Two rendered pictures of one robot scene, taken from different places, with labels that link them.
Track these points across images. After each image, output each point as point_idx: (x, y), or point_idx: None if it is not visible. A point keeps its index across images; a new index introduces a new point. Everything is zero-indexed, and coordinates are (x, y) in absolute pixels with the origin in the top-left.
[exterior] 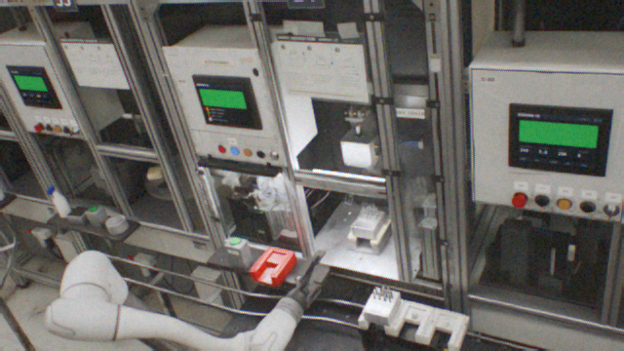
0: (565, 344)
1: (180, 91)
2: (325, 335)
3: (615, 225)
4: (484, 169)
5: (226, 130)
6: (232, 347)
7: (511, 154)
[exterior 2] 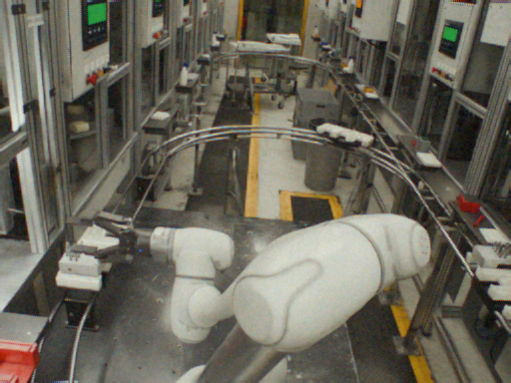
0: (93, 213)
1: None
2: None
3: (104, 82)
4: (75, 62)
5: None
6: (217, 295)
7: (86, 38)
